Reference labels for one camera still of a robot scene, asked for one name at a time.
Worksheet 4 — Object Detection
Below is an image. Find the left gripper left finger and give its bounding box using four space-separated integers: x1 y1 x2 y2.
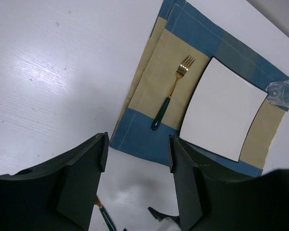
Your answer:
0 133 109 231

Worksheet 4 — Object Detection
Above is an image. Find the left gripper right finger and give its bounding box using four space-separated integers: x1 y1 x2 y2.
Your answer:
169 136 289 231

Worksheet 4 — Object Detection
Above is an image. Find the white square plate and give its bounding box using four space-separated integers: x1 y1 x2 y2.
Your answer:
179 57 267 162

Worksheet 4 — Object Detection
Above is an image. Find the clear drinking glass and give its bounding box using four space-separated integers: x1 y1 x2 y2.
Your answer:
266 80 289 108

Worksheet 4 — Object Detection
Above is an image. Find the gold fork green handle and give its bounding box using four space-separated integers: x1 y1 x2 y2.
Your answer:
151 55 195 131

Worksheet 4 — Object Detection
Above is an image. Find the blue and tan placemat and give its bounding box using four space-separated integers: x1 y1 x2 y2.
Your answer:
110 0 289 177

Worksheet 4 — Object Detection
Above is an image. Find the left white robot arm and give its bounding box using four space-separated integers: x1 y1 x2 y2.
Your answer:
0 133 289 231

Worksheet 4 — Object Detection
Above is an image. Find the gold knife green handle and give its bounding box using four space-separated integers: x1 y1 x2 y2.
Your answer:
94 196 117 231

